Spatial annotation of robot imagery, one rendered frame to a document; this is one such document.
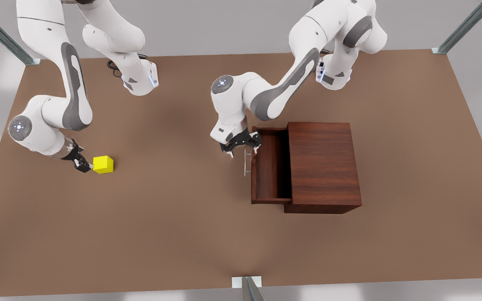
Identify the silver frame post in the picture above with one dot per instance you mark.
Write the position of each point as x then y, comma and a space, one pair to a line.
249, 289
2, 35
465, 27

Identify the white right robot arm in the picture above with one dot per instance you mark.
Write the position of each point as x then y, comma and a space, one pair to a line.
73, 96

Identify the yellow cube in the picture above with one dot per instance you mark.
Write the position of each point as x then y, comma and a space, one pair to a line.
103, 164

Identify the dark wooden cabinet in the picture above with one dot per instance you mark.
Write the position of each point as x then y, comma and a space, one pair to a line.
322, 167

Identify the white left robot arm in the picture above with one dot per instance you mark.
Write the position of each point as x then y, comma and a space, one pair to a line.
274, 94

